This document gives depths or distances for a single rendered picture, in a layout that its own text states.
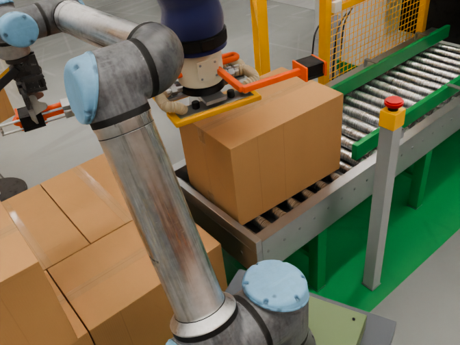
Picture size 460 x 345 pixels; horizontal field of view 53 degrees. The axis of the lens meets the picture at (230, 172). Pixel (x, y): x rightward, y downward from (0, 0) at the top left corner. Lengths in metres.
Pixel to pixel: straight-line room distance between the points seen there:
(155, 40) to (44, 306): 0.99
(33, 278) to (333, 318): 0.88
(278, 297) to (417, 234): 1.82
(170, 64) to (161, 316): 1.27
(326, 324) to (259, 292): 0.34
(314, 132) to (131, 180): 1.26
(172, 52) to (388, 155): 1.20
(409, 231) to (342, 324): 1.51
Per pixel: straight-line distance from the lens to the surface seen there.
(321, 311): 1.37
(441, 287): 2.56
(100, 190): 2.36
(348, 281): 2.49
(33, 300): 1.58
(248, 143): 1.77
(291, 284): 1.07
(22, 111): 1.65
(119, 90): 0.84
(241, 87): 1.53
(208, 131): 1.85
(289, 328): 1.10
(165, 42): 0.91
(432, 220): 2.89
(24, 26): 1.38
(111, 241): 2.06
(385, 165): 1.95
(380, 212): 2.11
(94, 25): 1.16
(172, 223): 0.89
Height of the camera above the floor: 1.91
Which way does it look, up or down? 37 degrees down
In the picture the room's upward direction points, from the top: 7 degrees counter-clockwise
